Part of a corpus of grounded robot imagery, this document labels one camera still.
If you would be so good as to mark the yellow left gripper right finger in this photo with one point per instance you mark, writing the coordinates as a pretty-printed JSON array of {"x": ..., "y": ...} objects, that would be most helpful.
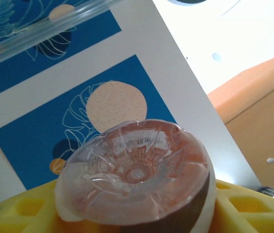
[{"x": 248, "y": 213}]

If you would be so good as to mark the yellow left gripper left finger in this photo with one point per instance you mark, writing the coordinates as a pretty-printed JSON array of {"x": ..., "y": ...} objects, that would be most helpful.
[{"x": 18, "y": 213}]

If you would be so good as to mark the clear bottle brown label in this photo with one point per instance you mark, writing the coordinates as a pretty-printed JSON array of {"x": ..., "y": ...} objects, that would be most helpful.
[{"x": 136, "y": 174}]

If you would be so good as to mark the orange cabinet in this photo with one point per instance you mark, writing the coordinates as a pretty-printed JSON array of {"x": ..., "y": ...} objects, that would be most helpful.
[{"x": 253, "y": 109}]

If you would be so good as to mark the aluminium frame post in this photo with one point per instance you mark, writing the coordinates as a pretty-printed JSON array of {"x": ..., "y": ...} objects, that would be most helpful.
[{"x": 30, "y": 34}]

